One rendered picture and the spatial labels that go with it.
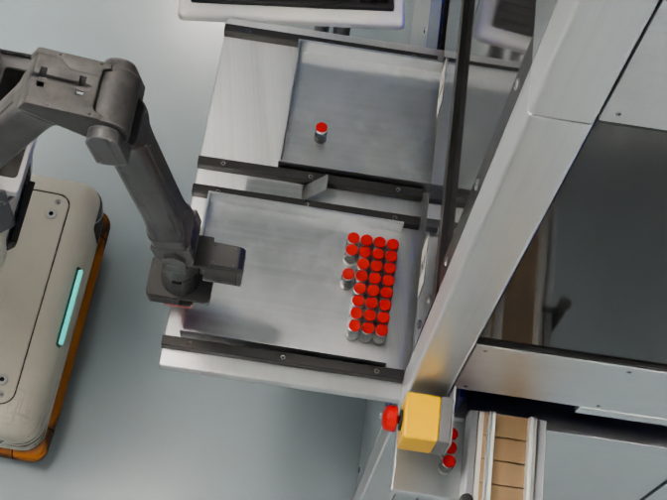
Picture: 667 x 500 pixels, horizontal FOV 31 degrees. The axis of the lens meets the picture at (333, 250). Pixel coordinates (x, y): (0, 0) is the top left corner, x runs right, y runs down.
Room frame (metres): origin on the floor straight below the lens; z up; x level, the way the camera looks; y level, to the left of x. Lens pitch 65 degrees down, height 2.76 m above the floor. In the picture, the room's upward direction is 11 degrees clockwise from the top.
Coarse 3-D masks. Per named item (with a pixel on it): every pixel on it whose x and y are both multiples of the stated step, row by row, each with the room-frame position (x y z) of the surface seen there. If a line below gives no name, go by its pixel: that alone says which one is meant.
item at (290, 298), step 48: (240, 240) 0.87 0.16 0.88; (288, 240) 0.89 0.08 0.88; (336, 240) 0.91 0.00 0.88; (240, 288) 0.79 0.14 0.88; (288, 288) 0.80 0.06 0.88; (336, 288) 0.82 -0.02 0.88; (192, 336) 0.68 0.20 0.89; (240, 336) 0.70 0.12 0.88; (288, 336) 0.72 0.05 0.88; (336, 336) 0.73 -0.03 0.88
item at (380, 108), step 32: (320, 64) 1.26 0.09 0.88; (352, 64) 1.27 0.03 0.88; (384, 64) 1.29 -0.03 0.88; (416, 64) 1.29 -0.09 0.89; (320, 96) 1.19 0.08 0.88; (352, 96) 1.20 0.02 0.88; (384, 96) 1.22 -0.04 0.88; (416, 96) 1.23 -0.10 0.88; (288, 128) 1.11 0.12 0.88; (352, 128) 1.14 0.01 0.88; (384, 128) 1.15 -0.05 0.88; (416, 128) 1.16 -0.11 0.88; (288, 160) 1.05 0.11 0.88; (320, 160) 1.06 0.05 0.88; (352, 160) 1.07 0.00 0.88; (384, 160) 1.08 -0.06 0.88; (416, 160) 1.10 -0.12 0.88
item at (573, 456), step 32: (416, 0) 2.01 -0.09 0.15; (416, 32) 1.81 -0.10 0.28; (512, 416) 0.66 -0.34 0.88; (544, 416) 0.67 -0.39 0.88; (576, 416) 0.68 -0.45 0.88; (576, 448) 0.65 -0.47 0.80; (608, 448) 0.65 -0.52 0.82; (640, 448) 0.65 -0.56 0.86; (544, 480) 0.65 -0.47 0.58; (576, 480) 0.65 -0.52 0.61; (608, 480) 0.66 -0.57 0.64; (640, 480) 0.66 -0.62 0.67
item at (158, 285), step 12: (156, 264) 0.75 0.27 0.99; (156, 276) 0.73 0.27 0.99; (156, 288) 0.71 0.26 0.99; (168, 288) 0.71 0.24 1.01; (180, 288) 0.71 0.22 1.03; (192, 288) 0.72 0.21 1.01; (204, 288) 0.73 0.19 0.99; (180, 300) 0.70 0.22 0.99; (192, 300) 0.70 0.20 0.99; (204, 300) 0.71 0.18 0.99
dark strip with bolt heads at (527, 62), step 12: (528, 48) 0.74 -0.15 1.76; (528, 60) 0.72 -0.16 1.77; (516, 84) 0.72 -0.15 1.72; (516, 96) 0.71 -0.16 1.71; (504, 108) 0.74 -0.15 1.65; (504, 120) 0.72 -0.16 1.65; (492, 144) 0.73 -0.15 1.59; (492, 156) 0.71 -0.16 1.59; (480, 168) 0.74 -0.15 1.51; (480, 180) 0.71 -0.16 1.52; (468, 204) 0.72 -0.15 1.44; (468, 216) 0.70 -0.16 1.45; (456, 228) 0.74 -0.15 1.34; (456, 240) 0.72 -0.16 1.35; (444, 264) 0.73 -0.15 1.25; (444, 276) 0.70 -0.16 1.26
